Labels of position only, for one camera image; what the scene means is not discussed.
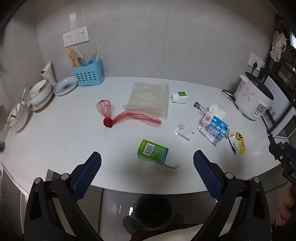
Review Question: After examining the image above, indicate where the white tissue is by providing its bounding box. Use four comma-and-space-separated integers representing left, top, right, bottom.
208, 104, 226, 120

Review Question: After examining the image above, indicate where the green cardboard carton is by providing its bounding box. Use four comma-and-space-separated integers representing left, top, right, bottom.
137, 139, 182, 169

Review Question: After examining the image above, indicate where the white microwave oven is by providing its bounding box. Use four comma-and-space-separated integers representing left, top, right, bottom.
261, 75, 296, 139

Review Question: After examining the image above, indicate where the black trash bin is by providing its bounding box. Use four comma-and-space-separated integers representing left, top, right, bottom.
132, 195, 173, 232

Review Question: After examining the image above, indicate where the small white bowl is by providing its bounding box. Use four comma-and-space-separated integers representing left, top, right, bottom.
29, 79, 50, 98

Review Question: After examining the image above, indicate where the bundle of wooden chopsticks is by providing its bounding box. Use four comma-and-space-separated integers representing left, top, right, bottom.
65, 45, 81, 67

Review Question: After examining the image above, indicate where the person's right hand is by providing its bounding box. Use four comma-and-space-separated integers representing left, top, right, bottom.
273, 183, 296, 229

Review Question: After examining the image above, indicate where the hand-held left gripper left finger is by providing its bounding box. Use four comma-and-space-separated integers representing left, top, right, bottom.
24, 151, 111, 241

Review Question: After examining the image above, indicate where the blue plastic utensil holder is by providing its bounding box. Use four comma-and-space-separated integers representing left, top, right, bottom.
72, 58, 104, 87

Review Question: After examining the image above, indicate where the cream hanging mesh bag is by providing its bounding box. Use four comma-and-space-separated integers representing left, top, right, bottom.
270, 30, 287, 62

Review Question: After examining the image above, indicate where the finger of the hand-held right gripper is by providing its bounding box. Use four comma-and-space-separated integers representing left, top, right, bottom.
279, 142, 296, 163
268, 134, 284, 161

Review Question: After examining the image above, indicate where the black metal rack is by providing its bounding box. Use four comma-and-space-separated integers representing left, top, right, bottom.
261, 14, 296, 139

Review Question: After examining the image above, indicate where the yellow snack wrapper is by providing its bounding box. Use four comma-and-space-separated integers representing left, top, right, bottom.
228, 131, 246, 155

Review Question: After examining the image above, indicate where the blue and white packet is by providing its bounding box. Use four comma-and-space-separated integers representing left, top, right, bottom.
197, 111, 230, 142

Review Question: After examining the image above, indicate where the black power cable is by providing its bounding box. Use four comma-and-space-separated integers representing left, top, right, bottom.
222, 90, 249, 116

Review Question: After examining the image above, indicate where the blue-rimmed white plate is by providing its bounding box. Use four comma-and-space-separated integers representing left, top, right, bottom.
29, 97, 55, 111

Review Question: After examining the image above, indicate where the purple stick sachet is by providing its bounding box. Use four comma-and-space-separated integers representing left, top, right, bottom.
194, 101, 208, 115

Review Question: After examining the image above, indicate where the round wooden trivet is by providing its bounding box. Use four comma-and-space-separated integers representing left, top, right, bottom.
32, 94, 56, 113

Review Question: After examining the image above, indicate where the metal ladle handle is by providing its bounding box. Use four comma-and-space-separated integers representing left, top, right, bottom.
18, 83, 28, 102

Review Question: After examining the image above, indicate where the red mesh net bag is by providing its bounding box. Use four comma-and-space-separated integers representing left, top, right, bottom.
96, 100, 162, 128

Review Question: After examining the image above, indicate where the large white bowl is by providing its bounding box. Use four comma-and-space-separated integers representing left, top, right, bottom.
27, 85, 53, 106

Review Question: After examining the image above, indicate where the white double wall socket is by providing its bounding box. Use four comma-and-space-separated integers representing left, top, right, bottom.
248, 53, 266, 70

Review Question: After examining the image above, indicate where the clear bubble wrap sheet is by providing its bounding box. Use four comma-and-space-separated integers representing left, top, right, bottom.
122, 82, 170, 120

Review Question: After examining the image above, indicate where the clear bag with beads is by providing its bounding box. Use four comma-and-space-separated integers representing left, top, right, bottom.
172, 123, 197, 140

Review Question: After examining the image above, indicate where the white striped bowl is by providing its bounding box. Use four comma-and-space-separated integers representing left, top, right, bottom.
3, 98, 29, 132

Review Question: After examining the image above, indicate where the white green-label pill bottle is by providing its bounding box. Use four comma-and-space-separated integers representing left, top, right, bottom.
170, 91, 188, 104

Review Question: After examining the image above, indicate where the white flowered rice cooker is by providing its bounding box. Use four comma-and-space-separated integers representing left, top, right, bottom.
233, 71, 274, 121

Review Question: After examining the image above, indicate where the blue patterned plate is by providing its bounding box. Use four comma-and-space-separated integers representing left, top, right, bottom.
53, 75, 78, 96

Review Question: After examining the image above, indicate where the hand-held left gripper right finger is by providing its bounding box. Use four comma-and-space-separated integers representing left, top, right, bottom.
193, 150, 271, 241

